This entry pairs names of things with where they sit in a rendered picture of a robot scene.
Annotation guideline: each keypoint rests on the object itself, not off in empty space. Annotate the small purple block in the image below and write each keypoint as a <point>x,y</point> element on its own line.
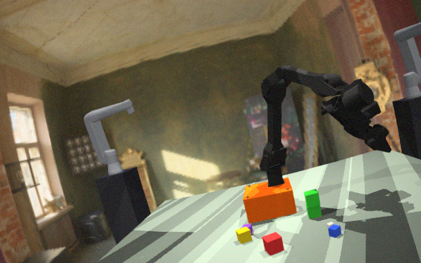
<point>249,226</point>

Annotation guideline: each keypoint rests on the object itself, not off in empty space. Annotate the small yellow cube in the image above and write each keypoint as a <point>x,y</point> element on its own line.
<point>244,235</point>

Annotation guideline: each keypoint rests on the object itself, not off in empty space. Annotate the blue block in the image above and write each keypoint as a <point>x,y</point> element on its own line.
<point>334,231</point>

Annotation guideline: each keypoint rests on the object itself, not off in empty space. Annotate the green block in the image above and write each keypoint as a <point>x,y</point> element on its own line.
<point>314,211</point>
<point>312,198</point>

